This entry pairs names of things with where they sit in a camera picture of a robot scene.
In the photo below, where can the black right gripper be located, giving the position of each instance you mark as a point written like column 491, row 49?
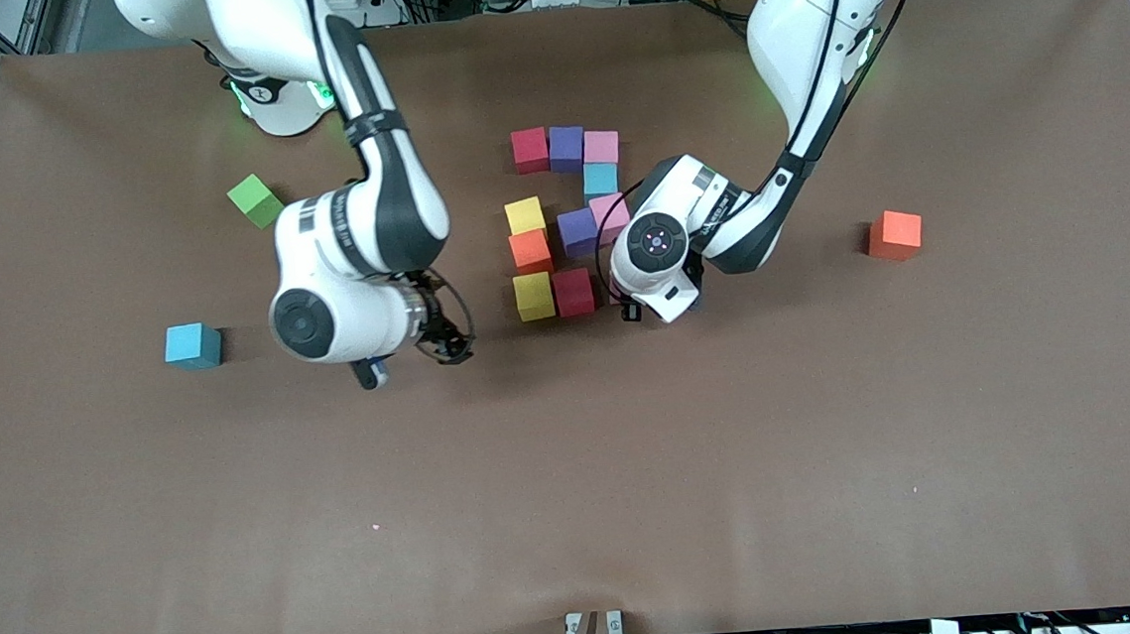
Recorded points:
column 438, row 328

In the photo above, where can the orange foam cube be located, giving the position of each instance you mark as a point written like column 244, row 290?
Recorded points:
column 530, row 251
column 894, row 234

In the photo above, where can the yellow foam cube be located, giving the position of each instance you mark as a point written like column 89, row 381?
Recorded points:
column 534, row 296
column 525, row 215

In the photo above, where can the green foam cube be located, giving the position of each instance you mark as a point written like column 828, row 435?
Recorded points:
column 255, row 201

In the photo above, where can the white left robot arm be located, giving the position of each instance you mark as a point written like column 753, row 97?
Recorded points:
column 823, row 20

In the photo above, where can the brown table cover sheet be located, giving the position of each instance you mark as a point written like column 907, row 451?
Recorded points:
column 578, row 505

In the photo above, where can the purple foam cube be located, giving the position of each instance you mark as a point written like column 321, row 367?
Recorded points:
column 567, row 148
column 577, row 232

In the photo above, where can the red foam cube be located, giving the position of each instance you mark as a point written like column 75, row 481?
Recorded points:
column 573, row 293
column 531, row 150

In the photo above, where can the pink foam cube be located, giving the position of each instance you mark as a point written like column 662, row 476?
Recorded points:
column 601, row 145
column 609, row 212

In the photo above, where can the white power strip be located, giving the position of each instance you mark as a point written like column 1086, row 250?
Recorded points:
column 380, row 14

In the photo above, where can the light blue foam cube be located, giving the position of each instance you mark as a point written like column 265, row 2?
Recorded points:
column 600, row 178
column 191, row 345

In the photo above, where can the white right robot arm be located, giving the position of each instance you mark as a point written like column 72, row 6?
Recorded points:
column 388, row 200

